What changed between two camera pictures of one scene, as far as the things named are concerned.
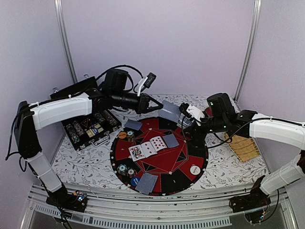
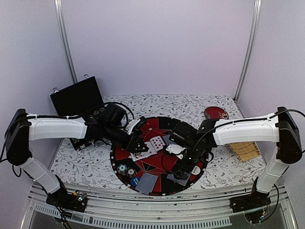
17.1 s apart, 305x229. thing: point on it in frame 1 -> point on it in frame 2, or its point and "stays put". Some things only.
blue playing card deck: x=187 y=121 -> x=181 y=182
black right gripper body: x=218 y=124 -> x=195 y=155
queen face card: x=137 y=152 stays put
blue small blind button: x=135 y=181 stays put
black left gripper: x=143 y=105 -> x=134 y=146
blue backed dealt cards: x=146 y=183 stays put
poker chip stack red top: x=131 y=172 stays put
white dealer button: x=195 y=170 stays put
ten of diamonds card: x=157 y=143 stays put
